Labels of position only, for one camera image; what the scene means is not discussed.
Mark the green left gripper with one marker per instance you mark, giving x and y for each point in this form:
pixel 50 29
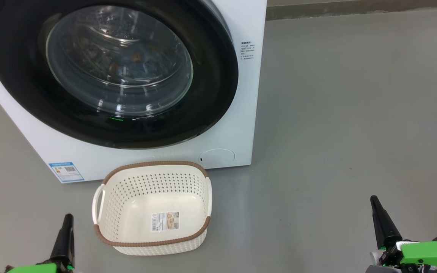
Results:
pixel 32 268

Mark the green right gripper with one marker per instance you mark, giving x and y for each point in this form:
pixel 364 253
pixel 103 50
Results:
pixel 427 254

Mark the blue orange-print garment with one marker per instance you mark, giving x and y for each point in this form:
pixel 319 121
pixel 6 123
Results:
pixel 150 70

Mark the white perforated brown-rimmed laundry basket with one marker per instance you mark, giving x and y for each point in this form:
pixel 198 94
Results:
pixel 135 189

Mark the paper basket label sticker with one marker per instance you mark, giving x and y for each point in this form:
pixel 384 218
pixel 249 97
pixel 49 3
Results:
pixel 165 221

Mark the white front-load washing machine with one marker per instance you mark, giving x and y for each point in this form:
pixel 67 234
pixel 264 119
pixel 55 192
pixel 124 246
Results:
pixel 241 113

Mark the blue energy label sticker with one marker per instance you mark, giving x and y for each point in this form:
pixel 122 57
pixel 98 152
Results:
pixel 66 172

